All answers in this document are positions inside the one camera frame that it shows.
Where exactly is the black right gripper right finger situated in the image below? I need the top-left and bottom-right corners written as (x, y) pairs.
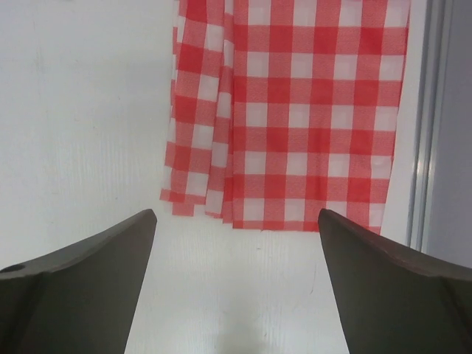
top-left (318, 209), bottom-right (471, 354)

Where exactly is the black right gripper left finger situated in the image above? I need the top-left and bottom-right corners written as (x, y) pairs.
top-left (1, 209), bottom-right (157, 354)

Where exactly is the red white checkered cloth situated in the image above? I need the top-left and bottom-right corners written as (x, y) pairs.
top-left (160, 1), bottom-right (411, 232)

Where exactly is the aluminium frame post right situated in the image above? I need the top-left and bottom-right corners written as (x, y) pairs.
top-left (407, 1), bottom-right (471, 266)

